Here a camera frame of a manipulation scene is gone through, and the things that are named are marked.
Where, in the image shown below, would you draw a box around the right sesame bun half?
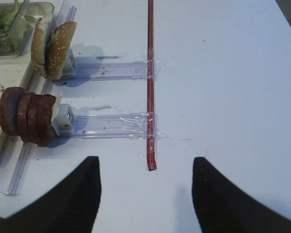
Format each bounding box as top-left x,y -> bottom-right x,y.
46,21 -> 77,80

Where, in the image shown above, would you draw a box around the clear plastic salad box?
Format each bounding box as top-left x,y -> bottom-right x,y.
0,0 -> 55,59

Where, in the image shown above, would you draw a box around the long clear divider rail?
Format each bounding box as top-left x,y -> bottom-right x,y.
0,0 -> 78,196

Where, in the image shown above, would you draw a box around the green lettuce leaves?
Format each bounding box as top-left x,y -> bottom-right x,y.
0,0 -> 43,56

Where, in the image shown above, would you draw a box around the white pusher block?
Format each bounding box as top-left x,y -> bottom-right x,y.
62,49 -> 77,76
51,91 -> 75,136

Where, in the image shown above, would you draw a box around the dark red meat patty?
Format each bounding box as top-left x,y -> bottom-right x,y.
0,87 -> 26,135

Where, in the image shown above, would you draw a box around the white pusher block lower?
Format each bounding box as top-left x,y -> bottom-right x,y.
51,91 -> 75,136

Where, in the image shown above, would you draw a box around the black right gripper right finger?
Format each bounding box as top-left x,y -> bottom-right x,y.
192,157 -> 291,233

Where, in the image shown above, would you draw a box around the white pusher block upper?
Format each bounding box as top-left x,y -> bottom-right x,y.
62,49 -> 77,76

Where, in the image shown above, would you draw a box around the upper clear plastic rail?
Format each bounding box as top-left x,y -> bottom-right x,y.
60,60 -> 158,81

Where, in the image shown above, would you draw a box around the cream metal tray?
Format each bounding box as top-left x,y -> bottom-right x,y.
0,60 -> 49,168

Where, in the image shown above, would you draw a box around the red straw strip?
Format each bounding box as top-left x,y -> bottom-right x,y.
146,0 -> 157,171

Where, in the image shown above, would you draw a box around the lower clear plastic rail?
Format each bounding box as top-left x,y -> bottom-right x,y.
60,113 -> 168,140

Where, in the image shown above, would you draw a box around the meat patty slice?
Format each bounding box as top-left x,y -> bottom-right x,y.
27,95 -> 43,145
37,94 -> 56,146
17,92 -> 35,142

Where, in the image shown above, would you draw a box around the clear plastic rail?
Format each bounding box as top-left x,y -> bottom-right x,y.
60,60 -> 158,81
60,113 -> 168,140

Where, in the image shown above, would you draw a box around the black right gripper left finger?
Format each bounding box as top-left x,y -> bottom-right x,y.
0,156 -> 102,233

